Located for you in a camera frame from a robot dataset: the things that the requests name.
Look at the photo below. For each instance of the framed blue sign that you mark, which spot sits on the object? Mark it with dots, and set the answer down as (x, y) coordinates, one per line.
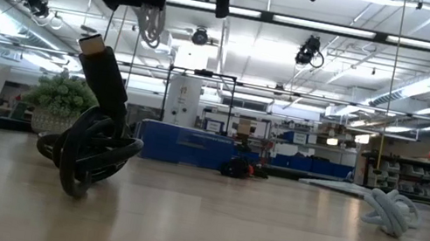
(213, 126)

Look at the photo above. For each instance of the white cylindrical tank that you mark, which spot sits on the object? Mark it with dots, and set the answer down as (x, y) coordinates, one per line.
(183, 101)

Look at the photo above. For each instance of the black ceiling camera with loop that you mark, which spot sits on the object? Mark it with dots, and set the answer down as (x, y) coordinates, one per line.
(309, 50)

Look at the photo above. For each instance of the brown cardboard box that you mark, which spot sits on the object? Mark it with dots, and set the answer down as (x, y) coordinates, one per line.
(246, 127)

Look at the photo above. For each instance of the round black ceiling camera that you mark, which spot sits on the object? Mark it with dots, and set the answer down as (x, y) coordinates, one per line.
(200, 36)

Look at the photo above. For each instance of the blue rectangular box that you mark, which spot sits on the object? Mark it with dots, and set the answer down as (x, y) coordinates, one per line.
(184, 146)

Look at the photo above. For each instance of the green plant in woven pot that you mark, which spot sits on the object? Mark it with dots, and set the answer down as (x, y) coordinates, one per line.
(61, 95)

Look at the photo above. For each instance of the black metal frame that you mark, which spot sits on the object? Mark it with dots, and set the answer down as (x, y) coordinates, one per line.
(203, 73)

